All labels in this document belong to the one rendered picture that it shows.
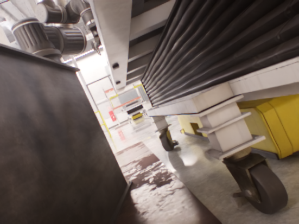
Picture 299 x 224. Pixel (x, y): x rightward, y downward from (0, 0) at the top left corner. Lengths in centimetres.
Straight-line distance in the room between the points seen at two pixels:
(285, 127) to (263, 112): 11
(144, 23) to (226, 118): 58
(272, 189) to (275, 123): 41
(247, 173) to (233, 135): 12
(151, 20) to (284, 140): 75
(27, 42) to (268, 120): 142
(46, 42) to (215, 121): 128
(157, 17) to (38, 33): 87
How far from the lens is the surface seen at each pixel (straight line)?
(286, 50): 64
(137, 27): 122
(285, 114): 126
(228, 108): 89
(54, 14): 183
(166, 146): 239
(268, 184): 89
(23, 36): 187
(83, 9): 181
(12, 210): 88
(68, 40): 198
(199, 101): 86
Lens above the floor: 46
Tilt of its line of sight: 2 degrees down
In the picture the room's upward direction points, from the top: 25 degrees counter-clockwise
